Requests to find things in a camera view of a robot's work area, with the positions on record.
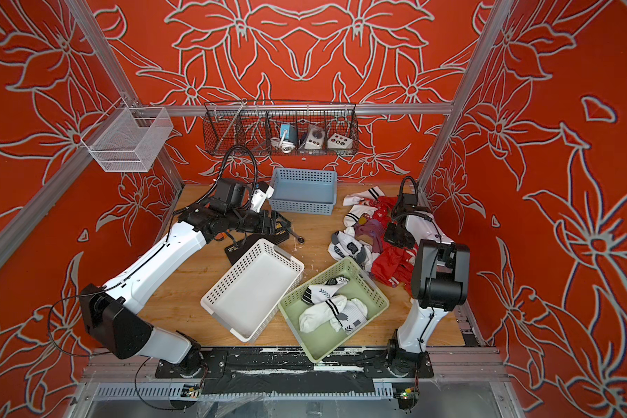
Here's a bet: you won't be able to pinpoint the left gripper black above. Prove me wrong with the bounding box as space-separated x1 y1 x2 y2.
228 209 293 236

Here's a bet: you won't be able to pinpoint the red christmas sock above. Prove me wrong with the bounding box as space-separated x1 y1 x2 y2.
372 196 398 226

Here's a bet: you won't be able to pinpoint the red santa sock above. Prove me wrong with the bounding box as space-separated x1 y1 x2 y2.
371 245 416 295

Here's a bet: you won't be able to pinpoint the white grey sport sock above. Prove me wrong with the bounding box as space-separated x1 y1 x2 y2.
327 231 378 272
301 276 349 306

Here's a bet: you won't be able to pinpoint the small white sock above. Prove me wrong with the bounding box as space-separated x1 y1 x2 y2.
330 299 367 335

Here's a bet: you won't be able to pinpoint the white sock black stripes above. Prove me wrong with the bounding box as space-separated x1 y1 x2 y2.
299 295 348 334

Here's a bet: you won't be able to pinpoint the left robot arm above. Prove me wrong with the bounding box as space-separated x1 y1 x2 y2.
79 207 293 374

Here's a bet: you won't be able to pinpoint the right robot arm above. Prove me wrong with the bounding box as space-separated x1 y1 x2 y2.
384 176 470 373

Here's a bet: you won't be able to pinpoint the blue perforated plastic basket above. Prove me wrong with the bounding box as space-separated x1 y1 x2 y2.
268 167 338 216

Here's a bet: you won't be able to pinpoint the white perforated plastic basket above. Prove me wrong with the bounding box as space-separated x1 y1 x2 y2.
200 239 305 343

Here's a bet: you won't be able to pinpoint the green perforated plastic basket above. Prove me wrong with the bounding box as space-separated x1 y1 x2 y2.
279 257 389 363

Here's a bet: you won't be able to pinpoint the purple sock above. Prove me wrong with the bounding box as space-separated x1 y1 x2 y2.
353 219 386 254

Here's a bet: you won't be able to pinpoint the blue white charger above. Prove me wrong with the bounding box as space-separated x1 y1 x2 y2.
278 123 298 145

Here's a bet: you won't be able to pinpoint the white round socket adapter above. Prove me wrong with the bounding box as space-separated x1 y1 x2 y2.
303 125 326 151

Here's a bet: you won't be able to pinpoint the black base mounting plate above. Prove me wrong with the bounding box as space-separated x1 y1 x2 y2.
155 346 434 395

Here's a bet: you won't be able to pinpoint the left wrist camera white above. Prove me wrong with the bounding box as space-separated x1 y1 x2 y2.
250 181 274 212

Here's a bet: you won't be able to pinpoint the ratchet wrench green handle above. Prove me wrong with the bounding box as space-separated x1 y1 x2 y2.
280 226 305 245

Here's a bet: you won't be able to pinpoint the black wire wall basket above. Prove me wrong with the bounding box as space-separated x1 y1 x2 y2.
203 99 360 157

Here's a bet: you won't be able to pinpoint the white wire mesh basket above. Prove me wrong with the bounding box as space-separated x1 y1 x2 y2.
81 107 173 173

